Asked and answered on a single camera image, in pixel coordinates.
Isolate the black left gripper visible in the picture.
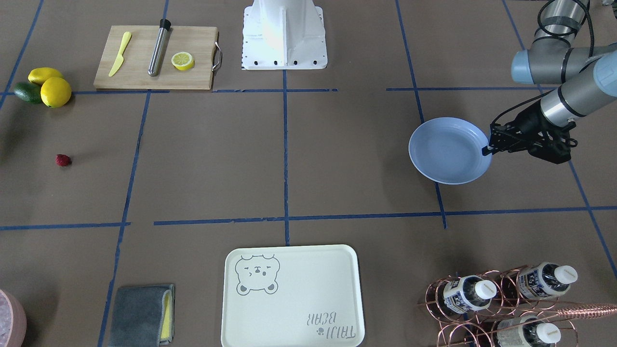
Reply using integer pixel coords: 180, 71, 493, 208
481, 101, 578, 164

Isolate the blue plate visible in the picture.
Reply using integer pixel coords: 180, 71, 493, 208
408, 117, 492, 185

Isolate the red strawberry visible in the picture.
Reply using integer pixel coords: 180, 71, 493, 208
55, 154, 72, 167

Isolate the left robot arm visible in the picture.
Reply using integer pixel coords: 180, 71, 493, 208
481, 0, 617, 164

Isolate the dark bottle white cap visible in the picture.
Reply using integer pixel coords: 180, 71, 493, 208
439, 275, 498, 316

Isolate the copper bar spoon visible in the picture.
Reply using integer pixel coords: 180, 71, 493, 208
479, 303, 617, 322

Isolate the cream bear tray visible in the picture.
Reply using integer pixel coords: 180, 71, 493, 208
221, 244, 365, 347

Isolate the lemon half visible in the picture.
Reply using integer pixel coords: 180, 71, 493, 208
171, 52, 195, 71

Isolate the wooden cutting board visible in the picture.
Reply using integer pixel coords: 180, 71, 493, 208
93, 26, 219, 91

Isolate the yellow plastic knife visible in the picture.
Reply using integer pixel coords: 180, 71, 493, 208
108, 31, 132, 77

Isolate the grey folded cloth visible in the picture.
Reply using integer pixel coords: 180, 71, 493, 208
108, 283, 175, 347

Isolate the yellow lemon front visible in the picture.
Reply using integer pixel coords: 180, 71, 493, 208
40, 77, 72, 108

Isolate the yellow lemon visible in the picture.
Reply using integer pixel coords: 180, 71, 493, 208
40, 77, 72, 108
28, 67, 64, 86

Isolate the yellow lemon rear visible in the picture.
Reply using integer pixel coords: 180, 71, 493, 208
28, 67, 64, 86

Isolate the green lime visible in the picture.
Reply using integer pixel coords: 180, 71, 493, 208
13, 82, 42, 105

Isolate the pink bowl of ice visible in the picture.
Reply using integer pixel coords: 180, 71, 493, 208
0, 290, 27, 347

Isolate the copper wire bottle rack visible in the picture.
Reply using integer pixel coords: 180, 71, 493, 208
419, 262, 579, 347

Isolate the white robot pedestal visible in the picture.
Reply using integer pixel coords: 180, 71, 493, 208
241, 0, 328, 70

